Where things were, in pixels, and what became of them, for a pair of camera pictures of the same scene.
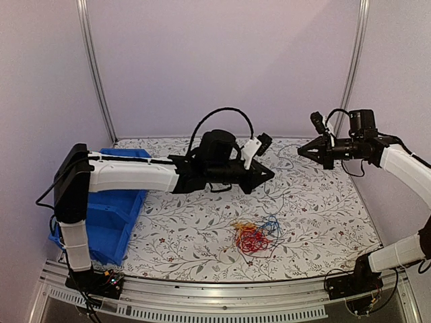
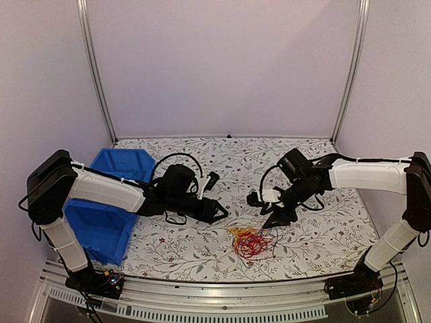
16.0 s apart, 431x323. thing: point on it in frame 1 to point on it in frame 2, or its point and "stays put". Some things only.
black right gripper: [321, 142] to [283, 218]
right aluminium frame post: [362, 15] stays put
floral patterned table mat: [305, 222] stays put
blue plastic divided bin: [111, 214] stays put
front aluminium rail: [159, 300] stays put
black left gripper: [252, 183] to [206, 212]
